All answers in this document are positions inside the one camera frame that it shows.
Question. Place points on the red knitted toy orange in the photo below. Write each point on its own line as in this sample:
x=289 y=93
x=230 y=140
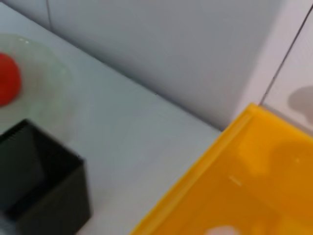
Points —
x=8 y=78

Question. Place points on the green glass fruit plate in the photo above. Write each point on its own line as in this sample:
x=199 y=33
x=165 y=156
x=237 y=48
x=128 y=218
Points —
x=46 y=80

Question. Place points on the black mesh pen holder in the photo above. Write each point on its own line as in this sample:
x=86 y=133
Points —
x=49 y=191

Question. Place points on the yellow plastic bin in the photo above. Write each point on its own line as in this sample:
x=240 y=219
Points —
x=244 y=183

